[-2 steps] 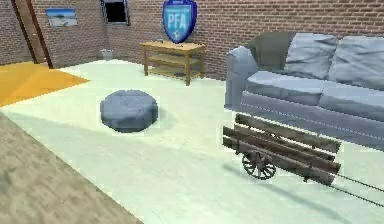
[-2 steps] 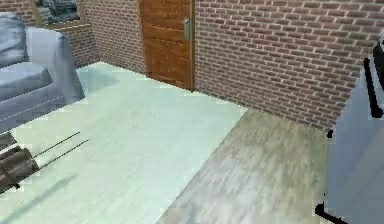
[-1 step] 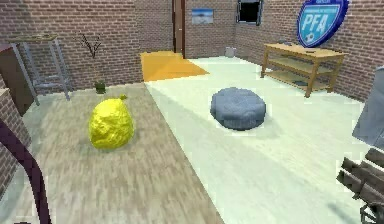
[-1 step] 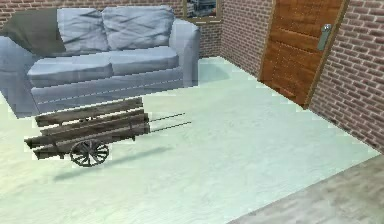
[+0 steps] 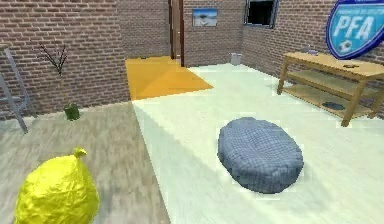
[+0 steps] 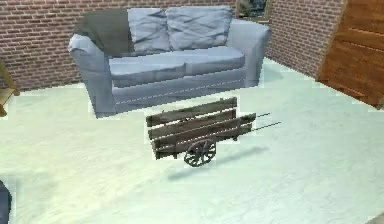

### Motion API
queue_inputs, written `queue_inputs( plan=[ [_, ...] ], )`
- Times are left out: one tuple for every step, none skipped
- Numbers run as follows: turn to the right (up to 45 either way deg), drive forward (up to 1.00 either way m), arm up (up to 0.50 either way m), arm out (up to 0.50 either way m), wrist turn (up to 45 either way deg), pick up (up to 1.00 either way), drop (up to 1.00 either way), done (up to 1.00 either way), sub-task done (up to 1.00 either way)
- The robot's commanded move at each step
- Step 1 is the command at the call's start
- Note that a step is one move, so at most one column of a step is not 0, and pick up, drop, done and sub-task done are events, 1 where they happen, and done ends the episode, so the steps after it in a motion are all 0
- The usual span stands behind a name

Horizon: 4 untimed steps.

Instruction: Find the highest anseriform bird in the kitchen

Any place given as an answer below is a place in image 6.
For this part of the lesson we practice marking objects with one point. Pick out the brown wooden cart table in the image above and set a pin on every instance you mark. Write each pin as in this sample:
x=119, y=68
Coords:
x=193, y=130

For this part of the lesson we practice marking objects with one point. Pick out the pale blue two-seat sofa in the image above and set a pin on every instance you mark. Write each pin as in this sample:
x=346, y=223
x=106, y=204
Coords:
x=173, y=66

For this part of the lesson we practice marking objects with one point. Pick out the dark grey throw blanket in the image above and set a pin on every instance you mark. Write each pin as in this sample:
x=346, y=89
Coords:
x=108, y=31

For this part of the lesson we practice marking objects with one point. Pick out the brown wooden room door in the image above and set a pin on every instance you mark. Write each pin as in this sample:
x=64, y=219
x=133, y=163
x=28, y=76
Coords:
x=358, y=50

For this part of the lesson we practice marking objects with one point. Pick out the yellow wooden side table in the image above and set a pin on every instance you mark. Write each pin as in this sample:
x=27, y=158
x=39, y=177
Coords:
x=5, y=91

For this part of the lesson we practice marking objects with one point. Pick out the dark grey rounded object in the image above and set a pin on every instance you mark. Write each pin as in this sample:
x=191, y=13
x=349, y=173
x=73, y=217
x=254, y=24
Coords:
x=4, y=201

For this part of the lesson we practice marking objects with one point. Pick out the dark framed wall picture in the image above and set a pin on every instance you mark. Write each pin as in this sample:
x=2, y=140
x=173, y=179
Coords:
x=252, y=8

